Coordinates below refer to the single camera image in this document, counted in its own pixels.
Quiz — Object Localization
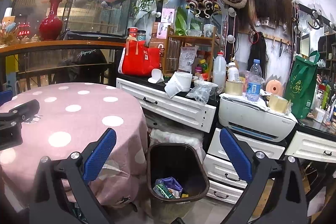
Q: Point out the white paper cup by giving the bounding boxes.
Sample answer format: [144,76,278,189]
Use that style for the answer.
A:
[165,72,193,98]

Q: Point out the pink polka dot tablecloth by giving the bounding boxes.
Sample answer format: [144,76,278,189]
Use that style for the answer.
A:
[1,83,147,207]

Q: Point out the white plastic jug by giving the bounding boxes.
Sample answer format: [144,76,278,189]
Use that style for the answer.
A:
[213,52,227,90]

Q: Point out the purple plastic bag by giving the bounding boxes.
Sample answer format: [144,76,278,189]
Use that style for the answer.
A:
[154,177,183,198]

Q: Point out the wooden railing counter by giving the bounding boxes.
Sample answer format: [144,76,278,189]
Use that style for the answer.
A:
[1,40,125,57]

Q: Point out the clear plastic bag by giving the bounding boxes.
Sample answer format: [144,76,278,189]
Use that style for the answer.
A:
[186,80,218,105]

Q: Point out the white side drawer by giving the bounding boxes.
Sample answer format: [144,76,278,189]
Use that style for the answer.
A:
[285,131,336,163]

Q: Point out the green gift bag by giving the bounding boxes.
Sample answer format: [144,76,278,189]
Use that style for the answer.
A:
[284,51,320,120]

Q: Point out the white desk drawer front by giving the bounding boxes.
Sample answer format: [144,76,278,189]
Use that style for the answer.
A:
[116,78,216,133]

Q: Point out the white drawer cabinet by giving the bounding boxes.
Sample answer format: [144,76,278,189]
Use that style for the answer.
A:
[202,127,287,205]

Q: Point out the white printer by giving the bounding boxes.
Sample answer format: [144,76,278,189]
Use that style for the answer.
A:
[218,93,297,142]

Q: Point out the wooden shelf rack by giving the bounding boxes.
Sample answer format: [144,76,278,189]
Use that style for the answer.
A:
[161,27,219,81]

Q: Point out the blue label water bottle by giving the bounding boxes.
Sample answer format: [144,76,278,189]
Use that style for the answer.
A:
[246,59,264,102]

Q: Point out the white folded card stand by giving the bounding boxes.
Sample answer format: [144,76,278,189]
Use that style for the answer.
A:
[148,69,164,84]

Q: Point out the beige tape roll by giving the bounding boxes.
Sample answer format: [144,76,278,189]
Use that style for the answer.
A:
[225,80,243,96]

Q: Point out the black trash bin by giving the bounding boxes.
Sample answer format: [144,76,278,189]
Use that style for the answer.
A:
[147,143,210,223]

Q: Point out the white plastic bag bundle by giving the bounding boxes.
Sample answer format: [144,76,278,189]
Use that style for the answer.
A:
[149,129,206,162]

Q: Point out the green white toothpaste box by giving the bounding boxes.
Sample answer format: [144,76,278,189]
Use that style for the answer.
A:
[153,183,175,199]

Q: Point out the red ceramic vase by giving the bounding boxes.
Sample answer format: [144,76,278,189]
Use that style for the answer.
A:
[39,0,63,41]

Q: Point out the glass display case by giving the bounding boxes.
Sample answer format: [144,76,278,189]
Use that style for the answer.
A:
[62,0,132,38]

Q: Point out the golden glass bowl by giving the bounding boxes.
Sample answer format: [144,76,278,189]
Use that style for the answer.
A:
[0,22,19,46]

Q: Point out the small white bottle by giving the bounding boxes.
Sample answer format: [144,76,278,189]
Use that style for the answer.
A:
[228,62,240,82]

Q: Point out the red tote bag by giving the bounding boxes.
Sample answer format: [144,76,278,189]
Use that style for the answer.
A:
[118,37,160,77]

